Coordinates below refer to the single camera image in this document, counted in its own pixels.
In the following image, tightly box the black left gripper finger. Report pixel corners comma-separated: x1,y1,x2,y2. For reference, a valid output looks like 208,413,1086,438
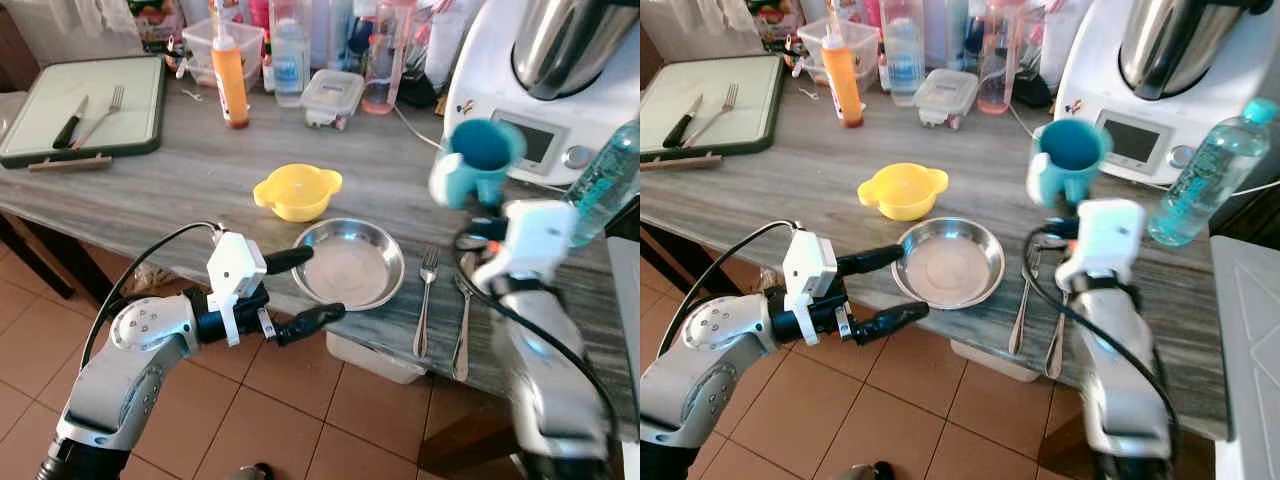
836,243,906,278
276,303,347,347
264,247,315,277
853,300,930,346

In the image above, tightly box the teal ceramic mug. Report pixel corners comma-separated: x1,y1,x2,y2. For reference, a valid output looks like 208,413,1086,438
430,118,527,211
1027,118,1114,208

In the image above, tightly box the stainless steel plate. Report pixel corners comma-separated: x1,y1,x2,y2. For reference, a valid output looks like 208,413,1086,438
291,218,406,311
891,217,1005,309

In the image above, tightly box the yellow plastic bowl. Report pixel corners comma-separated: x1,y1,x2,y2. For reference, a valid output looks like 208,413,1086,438
858,162,949,222
253,164,343,223

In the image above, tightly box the white plastic tub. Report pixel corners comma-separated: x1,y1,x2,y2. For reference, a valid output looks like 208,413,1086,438
325,330,426,386
950,340,1041,383

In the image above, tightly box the silver metal fork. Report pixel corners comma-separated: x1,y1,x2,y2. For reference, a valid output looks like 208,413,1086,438
683,83,739,149
413,247,441,359
1008,245,1041,356
72,85,126,149

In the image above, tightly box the silver metal spoon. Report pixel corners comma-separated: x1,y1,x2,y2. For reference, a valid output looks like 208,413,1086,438
1043,310,1067,379
450,270,477,381

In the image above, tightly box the clear teal-capped water bottle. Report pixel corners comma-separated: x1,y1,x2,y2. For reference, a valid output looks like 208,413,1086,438
1147,98,1280,247
565,118,641,248

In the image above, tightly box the white kitchen food processor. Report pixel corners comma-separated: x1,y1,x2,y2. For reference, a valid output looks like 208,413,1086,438
443,0,641,191
1055,0,1280,191

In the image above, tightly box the small black pouch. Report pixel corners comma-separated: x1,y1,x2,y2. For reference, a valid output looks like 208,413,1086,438
1015,70,1051,109
400,70,441,109

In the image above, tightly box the small lidded plastic container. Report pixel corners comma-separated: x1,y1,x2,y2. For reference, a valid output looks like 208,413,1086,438
913,68,979,131
300,69,365,131

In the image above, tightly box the tall pink plastic tumbler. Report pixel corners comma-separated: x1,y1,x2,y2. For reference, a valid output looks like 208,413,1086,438
977,0,1031,114
362,0,416,114

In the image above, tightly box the orange sauce squeeze bottle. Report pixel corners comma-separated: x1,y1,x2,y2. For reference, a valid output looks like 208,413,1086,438
820,10,865,128
208,10,251,129

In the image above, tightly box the green-rimmed white cutting board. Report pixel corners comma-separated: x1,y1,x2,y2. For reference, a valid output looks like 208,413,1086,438
640,54,786,158
0,54,167,169

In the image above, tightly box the clear blue-label plastic bottle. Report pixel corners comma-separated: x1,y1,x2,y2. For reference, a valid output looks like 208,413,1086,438
882,0,926,108
270,0,311,108

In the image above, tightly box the small wooden stick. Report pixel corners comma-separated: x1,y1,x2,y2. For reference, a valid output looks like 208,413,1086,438
27,153,113,173
640,152,723,171

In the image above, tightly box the clear plastic storage box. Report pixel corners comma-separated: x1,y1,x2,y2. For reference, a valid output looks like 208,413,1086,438
797,18,881,84
182,20,266,86

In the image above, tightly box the dark wooden table leg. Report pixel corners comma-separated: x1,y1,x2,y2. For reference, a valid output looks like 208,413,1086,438
0,215,76,301

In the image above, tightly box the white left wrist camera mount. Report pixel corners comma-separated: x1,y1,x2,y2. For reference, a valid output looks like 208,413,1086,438
782,230,838,346
207,232,269,348

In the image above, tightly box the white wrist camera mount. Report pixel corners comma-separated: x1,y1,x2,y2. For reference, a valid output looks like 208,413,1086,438
207,232,269,348
472,199,579,291
1057,198,1148,291
782,230,838,346

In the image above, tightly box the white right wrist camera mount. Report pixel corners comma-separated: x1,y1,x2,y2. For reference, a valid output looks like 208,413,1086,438
1057,198,1148,291
472,199,579,291

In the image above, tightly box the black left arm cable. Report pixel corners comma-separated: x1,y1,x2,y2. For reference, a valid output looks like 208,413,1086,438
655,220,801,356
80,221,226,371

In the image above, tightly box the black-handled knife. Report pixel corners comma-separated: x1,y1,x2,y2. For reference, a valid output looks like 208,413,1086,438
52,95,89,150
662,94,704,149

